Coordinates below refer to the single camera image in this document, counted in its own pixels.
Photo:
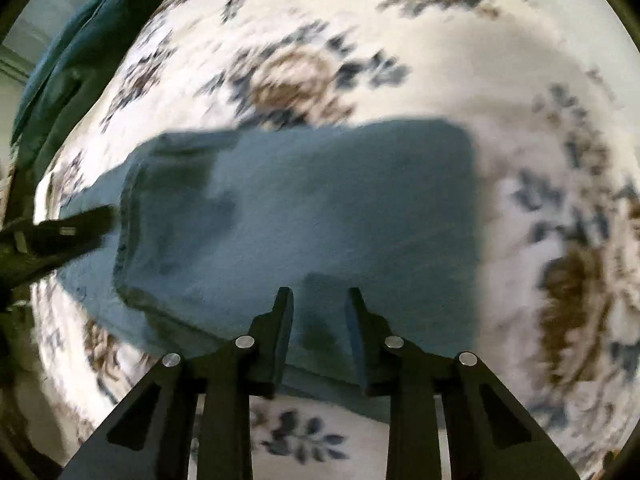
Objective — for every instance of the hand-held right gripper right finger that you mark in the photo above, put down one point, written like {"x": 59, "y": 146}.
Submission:
{"x": 358, "y": 345}

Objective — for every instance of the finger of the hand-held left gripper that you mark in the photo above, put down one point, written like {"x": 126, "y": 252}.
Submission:
{"x": 75, "y": 235}

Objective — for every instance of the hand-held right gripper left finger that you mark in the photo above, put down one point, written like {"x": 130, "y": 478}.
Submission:
{"x": 281, "y": 345}

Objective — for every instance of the blue pants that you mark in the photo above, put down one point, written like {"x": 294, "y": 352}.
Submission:
{"x": 325, "y": 200}

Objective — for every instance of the dark green cloth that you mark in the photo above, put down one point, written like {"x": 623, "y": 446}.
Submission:
{"x": 85, "y": 60}

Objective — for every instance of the floral printed blanket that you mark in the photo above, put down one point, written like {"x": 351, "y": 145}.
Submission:
{"x": 475, "y": 60}

